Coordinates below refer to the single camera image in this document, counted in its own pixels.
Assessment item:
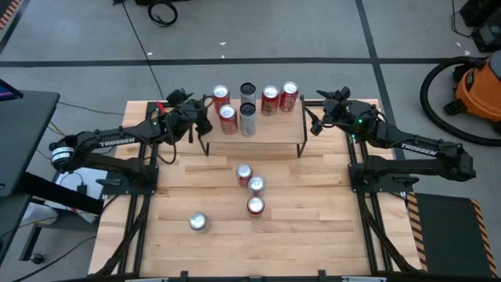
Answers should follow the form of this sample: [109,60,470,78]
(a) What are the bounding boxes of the tall slim white can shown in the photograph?
[240,81,258,106]
[239,102,258,138]

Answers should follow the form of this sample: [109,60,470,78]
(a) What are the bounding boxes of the red Coke Zero can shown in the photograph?
[247,196,266,216]
[261,85,280,117]

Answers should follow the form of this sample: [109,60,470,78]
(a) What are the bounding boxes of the laptop screen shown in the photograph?
[0,78,23,102]

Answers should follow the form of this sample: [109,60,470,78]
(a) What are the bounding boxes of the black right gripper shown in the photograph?
[311,86,359,136]

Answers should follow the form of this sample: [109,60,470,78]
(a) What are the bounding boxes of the black floor equipment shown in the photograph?
[449,0,501,54]

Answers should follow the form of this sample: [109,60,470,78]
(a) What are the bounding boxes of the white papers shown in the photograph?
[45,167,110,215]

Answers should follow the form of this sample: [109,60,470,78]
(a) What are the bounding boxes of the black desk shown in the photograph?
[0,89,105,267]

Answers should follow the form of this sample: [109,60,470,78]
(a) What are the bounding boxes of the thin floor cable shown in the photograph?
[57,100,125,117]

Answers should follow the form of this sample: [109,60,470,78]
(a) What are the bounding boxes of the red Fanta can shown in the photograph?
[218,103,239,136]
[212,84,231,114]

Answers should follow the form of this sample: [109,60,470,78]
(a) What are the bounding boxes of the black table frame rails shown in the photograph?
[93,99,424,282]

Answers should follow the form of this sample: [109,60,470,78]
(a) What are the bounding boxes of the coiled black floor cable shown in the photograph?
[147,1,179,28]

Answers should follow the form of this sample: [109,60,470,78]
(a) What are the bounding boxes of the red Coca-Cola original can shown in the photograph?
[236,163,254,189]
[279,81,300,114]

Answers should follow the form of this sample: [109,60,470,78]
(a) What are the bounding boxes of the wooden shelf with black frame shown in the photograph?
[197,95,309,159]

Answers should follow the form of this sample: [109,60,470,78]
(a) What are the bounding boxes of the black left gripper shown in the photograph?
[167,89,214,140]

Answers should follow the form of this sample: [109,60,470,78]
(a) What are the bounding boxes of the long black floor cable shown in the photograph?
[113,0,165,101]

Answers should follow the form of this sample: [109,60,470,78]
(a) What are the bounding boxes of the black mat with striped edges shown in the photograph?
[405,191,500,280]

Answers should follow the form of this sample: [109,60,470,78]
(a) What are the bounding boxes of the silver Diet Coke can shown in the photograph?
[188,211,212,235]
[247,175,266,198]

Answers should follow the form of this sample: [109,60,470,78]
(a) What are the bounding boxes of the orange shop vacuum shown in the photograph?
[419,56,501,148]
[445,50,501,134]

